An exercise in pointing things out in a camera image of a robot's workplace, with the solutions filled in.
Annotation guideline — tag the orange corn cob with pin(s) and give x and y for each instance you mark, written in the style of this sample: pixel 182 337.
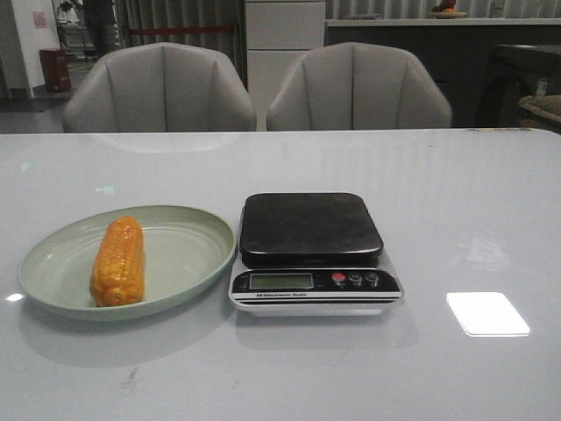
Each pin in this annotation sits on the orange corn cob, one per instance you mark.
pixel 118 273

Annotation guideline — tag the silver black kitchen scale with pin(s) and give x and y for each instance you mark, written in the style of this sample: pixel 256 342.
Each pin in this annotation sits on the silver black kitchen scale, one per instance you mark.
pixel 311 254

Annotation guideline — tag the middle grey chair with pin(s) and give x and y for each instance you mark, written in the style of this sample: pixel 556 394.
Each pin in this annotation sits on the middle grey chair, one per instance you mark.
pixel 357 86

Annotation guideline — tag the grey chair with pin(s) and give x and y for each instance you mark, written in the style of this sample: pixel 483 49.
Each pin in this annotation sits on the grey chair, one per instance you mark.
pixel 357 86
pixel 162 87

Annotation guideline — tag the pale green plate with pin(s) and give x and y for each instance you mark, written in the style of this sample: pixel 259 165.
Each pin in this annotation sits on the pale green plate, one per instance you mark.
pixel 186 251

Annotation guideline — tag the left grey chair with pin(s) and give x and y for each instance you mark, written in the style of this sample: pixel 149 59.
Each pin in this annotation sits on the left grey chair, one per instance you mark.
pixel 162 87

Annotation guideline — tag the white drawer cabinet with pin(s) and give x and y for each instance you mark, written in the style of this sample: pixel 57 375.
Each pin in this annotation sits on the white drawer cabinet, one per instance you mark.
pixel 280 26

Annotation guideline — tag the red barrier bar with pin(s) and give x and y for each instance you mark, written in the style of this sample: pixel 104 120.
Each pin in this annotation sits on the red barrier bar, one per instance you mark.
pixel 182 30

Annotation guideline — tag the flat tray on counter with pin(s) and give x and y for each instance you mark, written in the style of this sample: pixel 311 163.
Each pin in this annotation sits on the flat tray on counter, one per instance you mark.
pixel 362 16

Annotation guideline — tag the dark sideboard counter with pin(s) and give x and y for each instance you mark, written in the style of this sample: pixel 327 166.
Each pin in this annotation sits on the dark sideboard counter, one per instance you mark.
pixel 482 65

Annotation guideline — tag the person in background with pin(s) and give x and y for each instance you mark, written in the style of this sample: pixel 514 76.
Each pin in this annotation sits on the person in background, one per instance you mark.
pixel 100 21

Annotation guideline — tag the fruit bowl on counter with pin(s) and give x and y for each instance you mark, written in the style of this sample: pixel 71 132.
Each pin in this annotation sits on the fruit bowl on counter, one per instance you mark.
pixel 446 9

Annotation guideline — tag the red bin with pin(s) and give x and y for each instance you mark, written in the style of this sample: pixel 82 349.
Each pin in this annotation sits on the red bin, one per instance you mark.
pixel 55 70

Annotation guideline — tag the tan sofa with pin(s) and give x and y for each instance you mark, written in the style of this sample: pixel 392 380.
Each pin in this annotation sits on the tan sofa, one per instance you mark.
pixel 541 112

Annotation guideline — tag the pink wall notice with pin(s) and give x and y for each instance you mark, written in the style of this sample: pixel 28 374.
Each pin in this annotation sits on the pink wall notice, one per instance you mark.
pixel 39 19

